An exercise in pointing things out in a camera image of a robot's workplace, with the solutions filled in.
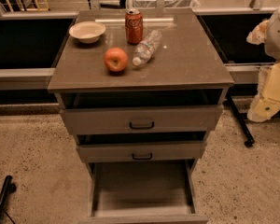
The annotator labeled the white paper bowl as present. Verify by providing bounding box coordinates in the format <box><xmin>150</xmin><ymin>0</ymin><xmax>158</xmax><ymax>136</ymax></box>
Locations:
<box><xmin>69</xmin><ymin>21</ymin><xmax>105</xmax><ymax>44</ymax></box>

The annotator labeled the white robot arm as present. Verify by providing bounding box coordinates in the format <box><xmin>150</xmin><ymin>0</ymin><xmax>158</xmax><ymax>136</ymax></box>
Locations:
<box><xmin>246</xmin><ymin>6</ymin><xmax>280</xmax><ymax>122</ymax></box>

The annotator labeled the clear plastic water bottle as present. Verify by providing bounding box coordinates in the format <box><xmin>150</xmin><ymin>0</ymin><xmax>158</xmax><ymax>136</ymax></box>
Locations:
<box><xmin>132</xmin><ymin>30</ymin><xmax>162</xmax><ymax>67</ymax></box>

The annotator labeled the grey middle drawer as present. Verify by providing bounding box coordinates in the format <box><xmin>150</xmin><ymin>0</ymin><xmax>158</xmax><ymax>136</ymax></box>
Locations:
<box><xmin>77</xmin><ymin>141</ymin><xmax>206</xmax><ymax>163</ymax></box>

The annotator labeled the grey drawer cabinet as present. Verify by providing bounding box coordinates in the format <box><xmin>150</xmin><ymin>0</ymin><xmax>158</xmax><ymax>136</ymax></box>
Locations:
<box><xmin>49</xmin><ymin>9</ymin><xmax>233</xmax><ymax>224</ymax></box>

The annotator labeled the grey top drawer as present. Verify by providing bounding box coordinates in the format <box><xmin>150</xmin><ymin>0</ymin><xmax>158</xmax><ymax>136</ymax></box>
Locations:
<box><xmin>61</xmin><ymin>105</ymin><xmax>223</xmax><ymax>135</ymax></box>

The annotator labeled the red apple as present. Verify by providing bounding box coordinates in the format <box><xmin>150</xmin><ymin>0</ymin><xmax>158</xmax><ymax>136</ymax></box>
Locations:
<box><xmin>104</xmin><ymin>48</ymin><xmax>128</xmax><ymax>72</ymax></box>

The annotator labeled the grey drawer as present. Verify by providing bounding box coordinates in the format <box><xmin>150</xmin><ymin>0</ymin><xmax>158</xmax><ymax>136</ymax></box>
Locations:
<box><xmin>77</xmin><ymin>141</ymin><xmax>206</xmax><ymax>163</ymax></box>
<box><xmin>61</xmin><ymin>105</ymin><xmax>223</xmax><ymax>135</ymax></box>
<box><xmin>78</xmin><ymin>161</ymin><xmax>208</xmax><ymax>224</ymax></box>

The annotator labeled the black stand leg left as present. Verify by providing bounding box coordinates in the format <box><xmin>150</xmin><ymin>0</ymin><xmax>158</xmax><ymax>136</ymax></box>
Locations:
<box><xmin>0</xmin><ymin>175</ymin><xmax>17</xmax><ymax>224</ymax></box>

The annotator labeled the black stand leg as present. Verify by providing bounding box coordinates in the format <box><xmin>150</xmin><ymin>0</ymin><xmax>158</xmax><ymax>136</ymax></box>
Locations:
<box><xmin>226</xmin><ymin>92</ymin><xmax>255</xmax><ymax>148</ymax></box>
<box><xmin>0</xmin><ymin>175</ymin><xmax>17</xmax><ymax>224</ymax></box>

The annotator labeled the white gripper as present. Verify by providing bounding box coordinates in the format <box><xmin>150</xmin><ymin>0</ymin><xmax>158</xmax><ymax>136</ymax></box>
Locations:
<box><xmin>247</xmin><ymin>63</ymin><xmax>280</xmax><ymax>122</ymax></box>

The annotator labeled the grey bottom drawer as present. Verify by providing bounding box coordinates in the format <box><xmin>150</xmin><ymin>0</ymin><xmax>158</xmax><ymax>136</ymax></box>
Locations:
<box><xmin>78</xmin><ymin>161</ymin><xmax>208</xmax><ymax>224</ymax></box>

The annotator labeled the black stand leg right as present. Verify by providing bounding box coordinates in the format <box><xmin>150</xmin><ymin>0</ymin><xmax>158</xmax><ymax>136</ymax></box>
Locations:
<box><xmin>226</xmin><ymin>92</ymin><xmax>255</xmax><ymax>148</ymax></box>

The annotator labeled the red cola can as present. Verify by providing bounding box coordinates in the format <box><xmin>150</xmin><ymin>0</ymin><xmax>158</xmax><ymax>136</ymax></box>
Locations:
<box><xmin>125</xmin><ymin>8</ymin><xmax>143</xmax><ymax>45</ymax></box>

